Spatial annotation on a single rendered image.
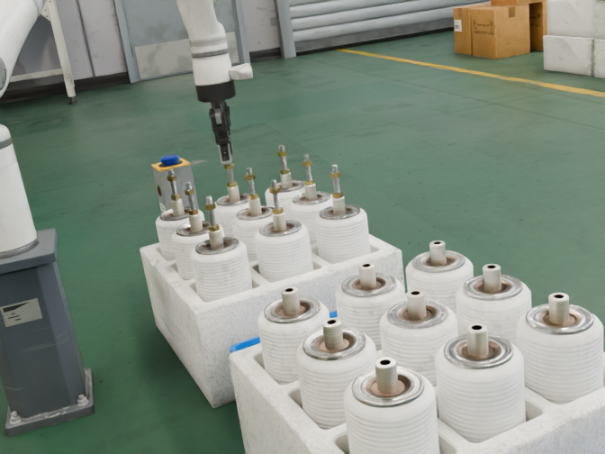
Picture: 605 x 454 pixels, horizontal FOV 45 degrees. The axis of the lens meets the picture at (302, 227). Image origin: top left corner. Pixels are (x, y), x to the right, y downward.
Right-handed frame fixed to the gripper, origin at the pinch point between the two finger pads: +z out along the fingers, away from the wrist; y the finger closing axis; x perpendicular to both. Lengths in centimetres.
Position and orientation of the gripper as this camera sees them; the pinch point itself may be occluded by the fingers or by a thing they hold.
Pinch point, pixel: (226, 152)
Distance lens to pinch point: 148.4
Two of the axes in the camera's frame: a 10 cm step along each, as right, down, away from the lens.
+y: 0.7, 3.2, -9.4
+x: 9.9, -1.4, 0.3
